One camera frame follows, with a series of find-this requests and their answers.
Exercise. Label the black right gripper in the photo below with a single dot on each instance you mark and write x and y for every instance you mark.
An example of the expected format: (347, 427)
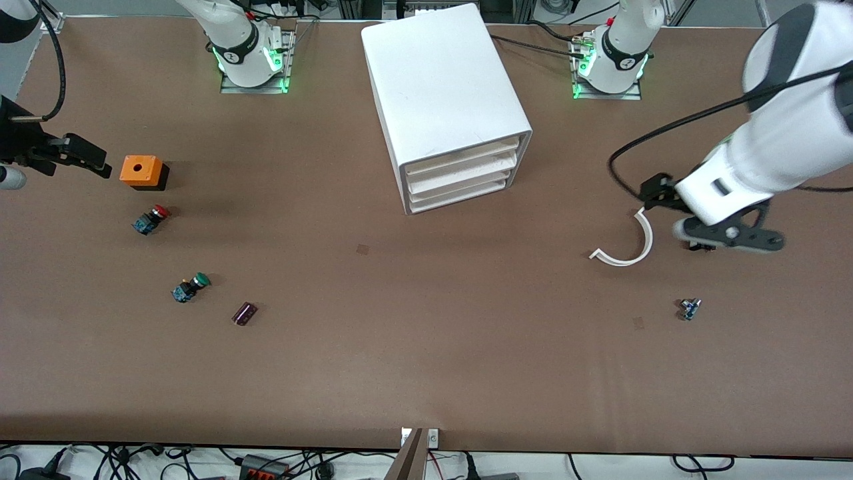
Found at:
(18, 138)

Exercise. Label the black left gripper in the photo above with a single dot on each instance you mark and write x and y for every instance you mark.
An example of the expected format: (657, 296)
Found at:
(656, 188)

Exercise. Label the white cabinet drawer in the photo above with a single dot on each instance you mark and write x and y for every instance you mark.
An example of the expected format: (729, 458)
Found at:
(460, 174)
(460, 187)
(460, 198)
(460, 157)

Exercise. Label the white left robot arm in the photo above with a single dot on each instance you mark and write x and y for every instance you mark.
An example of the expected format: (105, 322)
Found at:
(793, 133)

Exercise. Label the white drawer cabinet shell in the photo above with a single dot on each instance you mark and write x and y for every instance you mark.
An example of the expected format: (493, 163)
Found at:
(436, 86)

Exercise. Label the orange box with hole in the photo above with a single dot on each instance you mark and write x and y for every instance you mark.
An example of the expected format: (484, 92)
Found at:
(140, 171)

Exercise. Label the white curved plastic strip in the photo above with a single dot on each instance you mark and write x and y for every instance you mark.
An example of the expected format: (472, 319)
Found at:
(643, 250)

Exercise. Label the small blue electronic component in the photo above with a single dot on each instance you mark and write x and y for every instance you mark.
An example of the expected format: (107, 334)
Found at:
(690, 308)

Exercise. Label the purple cylindrical capacitor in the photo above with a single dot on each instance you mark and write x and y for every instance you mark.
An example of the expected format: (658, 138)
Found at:
(244, 313)

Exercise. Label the black power strip red switches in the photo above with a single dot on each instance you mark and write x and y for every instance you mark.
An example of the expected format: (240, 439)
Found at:
(263, 468)

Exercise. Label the red push button switch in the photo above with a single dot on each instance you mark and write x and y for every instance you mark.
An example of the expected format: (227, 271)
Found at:
(151, 219)

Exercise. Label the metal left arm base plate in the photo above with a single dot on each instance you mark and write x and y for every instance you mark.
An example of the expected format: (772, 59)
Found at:
(636, 93)

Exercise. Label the aluminium frame profile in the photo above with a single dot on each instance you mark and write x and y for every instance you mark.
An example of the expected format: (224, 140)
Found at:
(56, 23)

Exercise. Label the green push button switch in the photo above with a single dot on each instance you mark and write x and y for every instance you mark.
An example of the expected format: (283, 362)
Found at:
(190, 287)

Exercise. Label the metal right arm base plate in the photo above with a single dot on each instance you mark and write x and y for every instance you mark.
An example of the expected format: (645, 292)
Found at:
(283, 76)

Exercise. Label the small white metal bracket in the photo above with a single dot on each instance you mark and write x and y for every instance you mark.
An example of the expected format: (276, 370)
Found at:
(406, 436)
(433, 436)

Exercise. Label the brown wooden post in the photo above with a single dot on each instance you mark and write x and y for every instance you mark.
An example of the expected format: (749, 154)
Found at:
(408, 460)

